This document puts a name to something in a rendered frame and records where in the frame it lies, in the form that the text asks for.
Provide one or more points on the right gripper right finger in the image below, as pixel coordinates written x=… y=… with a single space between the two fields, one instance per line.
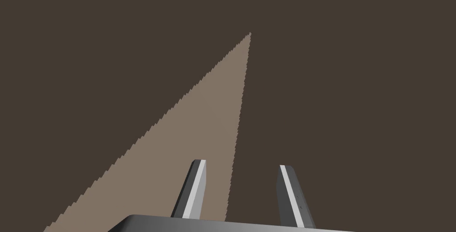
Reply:
x=293 y=200

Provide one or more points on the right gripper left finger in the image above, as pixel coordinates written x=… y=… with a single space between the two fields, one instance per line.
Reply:
x=192 y=192

